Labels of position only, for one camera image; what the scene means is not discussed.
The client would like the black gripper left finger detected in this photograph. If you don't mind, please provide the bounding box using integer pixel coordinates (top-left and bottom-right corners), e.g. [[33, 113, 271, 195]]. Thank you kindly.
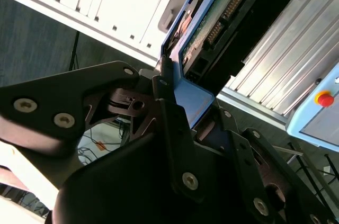
[[0, 54, 207, 204]]

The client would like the hard disk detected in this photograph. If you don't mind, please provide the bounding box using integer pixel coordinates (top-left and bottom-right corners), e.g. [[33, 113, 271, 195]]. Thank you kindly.
[[158, 0, 313, 131]]

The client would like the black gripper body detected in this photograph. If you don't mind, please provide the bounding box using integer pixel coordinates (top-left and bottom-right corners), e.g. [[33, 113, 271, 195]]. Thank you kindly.
[[52, 131, 254, 224]]

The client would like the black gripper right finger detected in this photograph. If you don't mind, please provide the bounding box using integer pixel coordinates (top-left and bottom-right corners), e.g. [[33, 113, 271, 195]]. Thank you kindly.
[[213, 106, 339, 224]]

